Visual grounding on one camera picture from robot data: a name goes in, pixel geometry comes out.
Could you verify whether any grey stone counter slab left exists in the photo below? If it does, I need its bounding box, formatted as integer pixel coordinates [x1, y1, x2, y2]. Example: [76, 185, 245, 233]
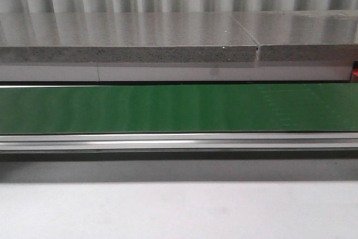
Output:
[1, 12, 256, 63]

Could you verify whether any grey stone counter slab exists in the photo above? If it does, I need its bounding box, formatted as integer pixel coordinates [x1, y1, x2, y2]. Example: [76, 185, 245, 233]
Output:
[1, 12, 256, 63]
[232, 11, 357, 65]

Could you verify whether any white cabinet panel under counter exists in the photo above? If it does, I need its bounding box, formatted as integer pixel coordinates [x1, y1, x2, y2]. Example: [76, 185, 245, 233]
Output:
[1, 61, 353, 82]

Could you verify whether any grey stone counter slab right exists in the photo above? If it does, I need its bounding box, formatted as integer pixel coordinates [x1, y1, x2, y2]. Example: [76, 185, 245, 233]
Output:
[232, 11, 357, 65]

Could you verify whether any green conveyor belt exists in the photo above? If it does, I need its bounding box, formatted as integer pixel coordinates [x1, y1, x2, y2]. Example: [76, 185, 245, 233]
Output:
[1, 83, 357, 134]

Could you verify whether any red object at right edge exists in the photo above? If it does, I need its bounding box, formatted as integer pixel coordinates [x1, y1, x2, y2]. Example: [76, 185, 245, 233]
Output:
[351, 61, 358, 83]

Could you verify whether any aluminium conveyor frame rail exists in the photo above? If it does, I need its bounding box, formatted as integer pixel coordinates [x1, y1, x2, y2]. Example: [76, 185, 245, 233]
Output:
[1, 132, 357, 161]

